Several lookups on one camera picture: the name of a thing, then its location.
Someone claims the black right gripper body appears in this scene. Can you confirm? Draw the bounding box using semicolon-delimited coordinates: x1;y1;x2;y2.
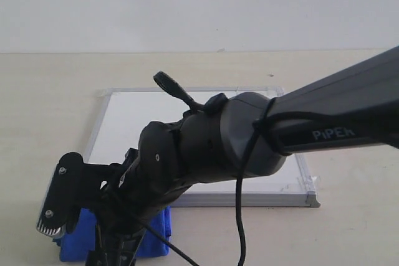
85;146;166;266

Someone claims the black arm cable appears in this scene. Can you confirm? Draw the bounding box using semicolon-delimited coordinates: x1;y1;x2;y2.
96;71;399;266

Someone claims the blue cloth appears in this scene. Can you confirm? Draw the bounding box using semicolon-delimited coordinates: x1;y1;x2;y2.
53;207;172;262

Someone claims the white aluminium-framed whiteboard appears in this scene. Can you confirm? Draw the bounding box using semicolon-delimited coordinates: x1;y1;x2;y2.
83;88;320;208

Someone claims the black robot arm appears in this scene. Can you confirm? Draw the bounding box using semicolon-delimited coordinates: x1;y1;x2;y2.
86;48;398;265

